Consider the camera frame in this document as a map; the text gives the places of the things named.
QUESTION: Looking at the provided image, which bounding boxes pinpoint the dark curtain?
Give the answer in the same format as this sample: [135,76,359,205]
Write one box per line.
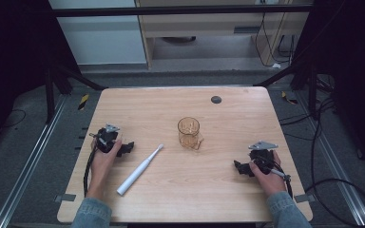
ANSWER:
[293,0,365,175]
[0,0,81,156]

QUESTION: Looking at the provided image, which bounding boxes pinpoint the amber transparent cup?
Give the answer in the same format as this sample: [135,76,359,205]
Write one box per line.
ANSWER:
[177,116,205,151]

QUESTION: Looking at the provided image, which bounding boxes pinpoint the black horizontal frame bar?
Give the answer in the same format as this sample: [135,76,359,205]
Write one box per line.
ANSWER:
[50,4,314,18]

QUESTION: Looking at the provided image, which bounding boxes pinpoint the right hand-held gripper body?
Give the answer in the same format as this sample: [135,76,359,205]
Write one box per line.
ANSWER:
[247,140,279,176]

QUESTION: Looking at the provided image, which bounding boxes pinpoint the straight black floor cable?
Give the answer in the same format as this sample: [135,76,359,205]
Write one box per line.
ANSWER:
[278,105,335,142]

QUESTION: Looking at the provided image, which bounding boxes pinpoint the grey metal table bracket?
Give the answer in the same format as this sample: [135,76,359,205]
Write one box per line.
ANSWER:
[53,193,77,203]
[293,193,317,204]

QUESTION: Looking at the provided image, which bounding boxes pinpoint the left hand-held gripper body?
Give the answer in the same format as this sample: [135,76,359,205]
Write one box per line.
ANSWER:
[88,123,122,155]

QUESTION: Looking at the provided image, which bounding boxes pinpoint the black metal stand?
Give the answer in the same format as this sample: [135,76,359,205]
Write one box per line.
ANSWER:
[43,61,108,125]
[252,58,319,119]

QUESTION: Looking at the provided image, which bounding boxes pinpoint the white electric toothbrush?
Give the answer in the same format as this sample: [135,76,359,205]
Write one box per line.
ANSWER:
[116,142,165,197]

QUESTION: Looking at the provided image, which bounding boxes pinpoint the hanging black desk cables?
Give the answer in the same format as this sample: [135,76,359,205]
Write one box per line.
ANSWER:
[254,11,297,68]

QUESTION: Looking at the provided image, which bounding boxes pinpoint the person's right hand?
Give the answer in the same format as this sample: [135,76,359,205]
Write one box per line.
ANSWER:
[248,149,288,200]

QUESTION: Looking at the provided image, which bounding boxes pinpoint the looped black floor cable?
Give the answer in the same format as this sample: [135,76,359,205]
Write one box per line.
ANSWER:
[303,97,365,228]

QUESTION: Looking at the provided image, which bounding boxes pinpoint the yellow black striped tape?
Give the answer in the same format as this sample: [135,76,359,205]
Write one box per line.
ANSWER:
[280,90,298,105]
[77,93,90,111]

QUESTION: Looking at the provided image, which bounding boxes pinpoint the white cabinet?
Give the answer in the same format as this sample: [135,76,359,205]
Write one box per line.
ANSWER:
[48,0,148,67]

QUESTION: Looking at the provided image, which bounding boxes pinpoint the thin black floor cable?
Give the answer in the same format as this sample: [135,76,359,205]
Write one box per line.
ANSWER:
[0,108,28,130]

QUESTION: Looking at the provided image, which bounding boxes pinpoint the person's left hand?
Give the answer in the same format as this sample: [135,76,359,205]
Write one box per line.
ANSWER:
[86,139,124,201]

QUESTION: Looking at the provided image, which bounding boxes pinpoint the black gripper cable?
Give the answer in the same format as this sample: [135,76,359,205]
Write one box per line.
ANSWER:
[82,144,99,198]
[256,156,295,200]

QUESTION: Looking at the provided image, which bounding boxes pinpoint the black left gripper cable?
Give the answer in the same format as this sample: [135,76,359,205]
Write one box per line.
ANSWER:
[82,144,99,198]

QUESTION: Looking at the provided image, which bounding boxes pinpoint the aluminium floor rail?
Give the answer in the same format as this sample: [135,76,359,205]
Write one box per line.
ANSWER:
[0,94,69,228]
[296,89,365,227]

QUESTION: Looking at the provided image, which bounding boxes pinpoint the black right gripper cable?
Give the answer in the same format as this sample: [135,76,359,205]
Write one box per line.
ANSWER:
[256,156,295,200]

